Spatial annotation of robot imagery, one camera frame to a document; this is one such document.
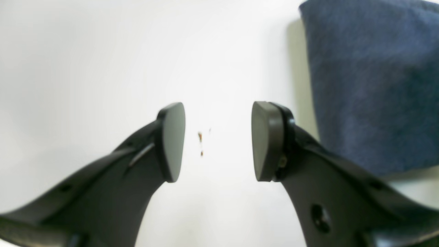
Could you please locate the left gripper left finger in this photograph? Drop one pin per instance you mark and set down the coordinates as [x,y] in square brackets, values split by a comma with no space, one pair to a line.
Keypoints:
[103,204]

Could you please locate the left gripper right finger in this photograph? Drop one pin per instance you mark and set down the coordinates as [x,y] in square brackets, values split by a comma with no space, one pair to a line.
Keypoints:
[338,204]

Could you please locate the navy blue T-shirt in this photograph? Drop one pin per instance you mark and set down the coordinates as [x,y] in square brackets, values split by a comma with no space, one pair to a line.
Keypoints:
[374,72]

